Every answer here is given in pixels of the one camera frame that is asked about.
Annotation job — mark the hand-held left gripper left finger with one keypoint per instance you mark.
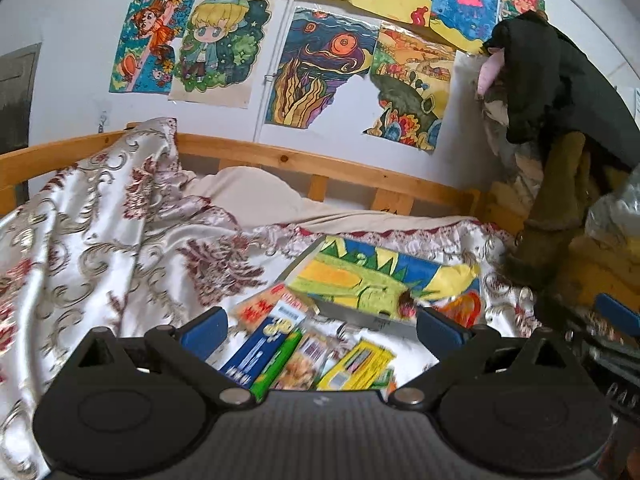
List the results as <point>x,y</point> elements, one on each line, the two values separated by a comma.
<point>206,327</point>

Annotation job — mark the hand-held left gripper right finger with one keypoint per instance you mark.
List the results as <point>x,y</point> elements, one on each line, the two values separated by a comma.
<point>440,329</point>

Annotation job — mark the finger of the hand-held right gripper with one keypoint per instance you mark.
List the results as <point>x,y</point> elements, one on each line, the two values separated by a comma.
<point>617,311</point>
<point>607,352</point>

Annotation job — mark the blue white snack packet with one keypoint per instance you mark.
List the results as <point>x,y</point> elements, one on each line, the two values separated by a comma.
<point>260,347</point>

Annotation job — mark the green snack packet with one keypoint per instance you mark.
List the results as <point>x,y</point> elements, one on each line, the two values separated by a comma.
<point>275,370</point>

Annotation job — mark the yellow snack packet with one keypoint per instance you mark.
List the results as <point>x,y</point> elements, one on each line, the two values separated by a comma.
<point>357,362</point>

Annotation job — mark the grey shallow box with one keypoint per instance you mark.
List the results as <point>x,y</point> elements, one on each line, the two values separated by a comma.
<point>345,310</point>

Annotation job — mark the clear nut bar packet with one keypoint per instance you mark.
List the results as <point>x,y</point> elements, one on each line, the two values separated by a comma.
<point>305,360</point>

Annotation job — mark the orange gold snack packet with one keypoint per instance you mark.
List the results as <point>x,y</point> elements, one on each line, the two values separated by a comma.
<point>462,310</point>

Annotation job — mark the orange biscuit packet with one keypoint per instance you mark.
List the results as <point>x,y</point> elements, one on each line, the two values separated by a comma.
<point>260,307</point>

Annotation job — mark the clear plastic bag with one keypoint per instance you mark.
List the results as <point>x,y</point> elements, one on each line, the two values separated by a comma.
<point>615,210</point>

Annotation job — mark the colourful drawing sheet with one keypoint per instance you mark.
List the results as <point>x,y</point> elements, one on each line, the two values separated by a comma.
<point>350,275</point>

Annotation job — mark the olive brown cloth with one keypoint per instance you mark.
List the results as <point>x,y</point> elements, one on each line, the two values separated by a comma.
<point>555,200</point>

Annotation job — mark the floral silver red blanket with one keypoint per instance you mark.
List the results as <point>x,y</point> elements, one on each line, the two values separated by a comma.
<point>100,240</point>

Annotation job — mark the beige pillow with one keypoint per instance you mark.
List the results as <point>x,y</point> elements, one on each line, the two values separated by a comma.
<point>260,192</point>

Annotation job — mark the white paper sheet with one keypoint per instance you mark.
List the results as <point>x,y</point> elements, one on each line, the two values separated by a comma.
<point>467,125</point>

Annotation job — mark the pile of pale clothes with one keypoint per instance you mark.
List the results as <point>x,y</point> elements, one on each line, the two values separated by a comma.
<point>505,120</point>

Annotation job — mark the dark jacket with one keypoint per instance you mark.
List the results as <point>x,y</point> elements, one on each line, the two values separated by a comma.
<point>555,75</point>

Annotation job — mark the pink cloth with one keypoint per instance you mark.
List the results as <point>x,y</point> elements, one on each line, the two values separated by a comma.
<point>490,72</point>

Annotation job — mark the grey door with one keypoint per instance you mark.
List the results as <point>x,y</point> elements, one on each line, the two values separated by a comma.
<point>17,110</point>

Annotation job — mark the wooden bed frame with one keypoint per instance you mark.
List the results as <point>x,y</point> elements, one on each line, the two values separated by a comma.
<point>260,156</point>

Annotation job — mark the orange green landscape wall poster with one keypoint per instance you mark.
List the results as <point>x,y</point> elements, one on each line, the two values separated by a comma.
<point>410,85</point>

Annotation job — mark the white wall pipe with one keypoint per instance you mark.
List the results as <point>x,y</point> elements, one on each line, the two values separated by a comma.
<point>272,75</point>

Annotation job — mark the blond boy wall poster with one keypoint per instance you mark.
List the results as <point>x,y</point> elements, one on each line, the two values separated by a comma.
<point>220,50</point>

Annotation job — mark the swirl seaweed wall poster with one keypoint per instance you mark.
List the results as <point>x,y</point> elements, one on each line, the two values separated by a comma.
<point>315,70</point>

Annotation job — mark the orange dress girl wall poster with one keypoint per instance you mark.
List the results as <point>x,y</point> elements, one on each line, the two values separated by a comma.
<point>145,45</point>

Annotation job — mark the pink jellyfish wall poster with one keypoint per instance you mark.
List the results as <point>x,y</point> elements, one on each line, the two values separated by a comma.
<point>465,0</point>

